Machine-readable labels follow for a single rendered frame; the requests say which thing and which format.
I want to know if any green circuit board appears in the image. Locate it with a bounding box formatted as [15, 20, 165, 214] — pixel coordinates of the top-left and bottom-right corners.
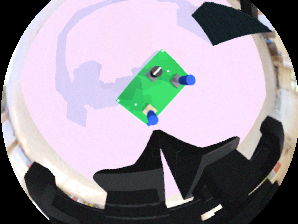
[116, 49, 196, 125]

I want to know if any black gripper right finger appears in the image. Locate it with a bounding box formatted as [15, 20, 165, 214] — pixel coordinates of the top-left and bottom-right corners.
[157, 129, 241, 201]

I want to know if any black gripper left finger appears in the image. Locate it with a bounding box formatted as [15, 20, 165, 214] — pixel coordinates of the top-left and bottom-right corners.
[93, 129, 166, 201]

